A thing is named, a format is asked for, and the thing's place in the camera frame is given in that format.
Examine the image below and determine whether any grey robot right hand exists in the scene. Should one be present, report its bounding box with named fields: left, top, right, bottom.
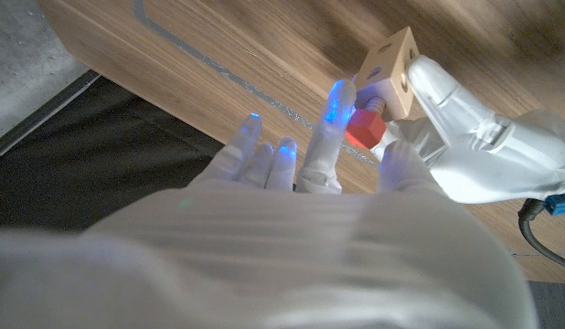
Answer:
left=0, top=78, right=539, bottom=329

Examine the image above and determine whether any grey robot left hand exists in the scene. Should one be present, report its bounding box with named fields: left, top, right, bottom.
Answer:
left=373, top=54, right=565, bottom=205

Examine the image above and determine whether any red screw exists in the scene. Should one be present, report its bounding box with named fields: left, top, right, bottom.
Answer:
left=345, top=95, right=388, bottom=151

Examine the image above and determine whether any wooden block with holes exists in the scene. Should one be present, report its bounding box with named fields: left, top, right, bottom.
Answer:
left=355, top=26, right=421, bottom=122

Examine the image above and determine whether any black backdrop curtain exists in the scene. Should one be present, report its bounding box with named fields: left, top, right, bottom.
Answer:
left=0, top=75, right=224, bottom=232

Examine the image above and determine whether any grey tape outline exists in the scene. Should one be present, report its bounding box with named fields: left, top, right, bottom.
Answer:
left=132, top=0, right=379, bottom=168

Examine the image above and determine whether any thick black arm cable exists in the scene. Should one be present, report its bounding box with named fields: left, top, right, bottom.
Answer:
left=517, top=198, right=565, bottom=271

